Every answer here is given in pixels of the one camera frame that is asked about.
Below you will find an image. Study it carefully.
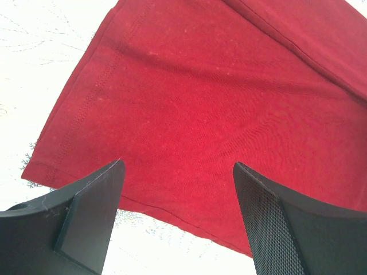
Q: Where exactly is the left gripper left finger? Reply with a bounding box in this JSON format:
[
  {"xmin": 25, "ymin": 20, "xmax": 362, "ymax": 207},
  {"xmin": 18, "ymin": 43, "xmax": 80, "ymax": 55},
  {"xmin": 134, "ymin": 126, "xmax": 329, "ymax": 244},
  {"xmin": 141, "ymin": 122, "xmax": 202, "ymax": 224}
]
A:
[{"xmin": 1, "ymin": 160, "xmax": 125, "ymax": 274}]

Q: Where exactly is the floral table mat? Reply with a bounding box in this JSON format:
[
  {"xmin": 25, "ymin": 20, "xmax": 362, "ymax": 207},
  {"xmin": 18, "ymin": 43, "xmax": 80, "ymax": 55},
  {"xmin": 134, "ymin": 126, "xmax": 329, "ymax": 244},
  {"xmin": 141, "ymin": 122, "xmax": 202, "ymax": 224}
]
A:
[{"xmin": 1, "ymin": 1, "xmax": 255, "ymax": 274}]

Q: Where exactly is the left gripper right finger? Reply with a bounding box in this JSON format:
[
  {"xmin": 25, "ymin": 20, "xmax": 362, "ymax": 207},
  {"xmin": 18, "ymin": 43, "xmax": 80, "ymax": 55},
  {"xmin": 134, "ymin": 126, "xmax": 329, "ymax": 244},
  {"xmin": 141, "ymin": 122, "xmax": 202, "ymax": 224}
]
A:
[{"xmin": 233, "ymin": 162, "xmax": 366, "ymax": 274}]

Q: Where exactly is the red t-shirt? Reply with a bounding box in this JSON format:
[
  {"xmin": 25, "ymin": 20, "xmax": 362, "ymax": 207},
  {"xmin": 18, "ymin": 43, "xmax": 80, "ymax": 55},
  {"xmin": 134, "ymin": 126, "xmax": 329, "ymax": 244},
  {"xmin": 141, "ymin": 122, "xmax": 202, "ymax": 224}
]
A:
[{"xmin": 22, "ymin": 0, "xmax": 366, "ymax": 255}]

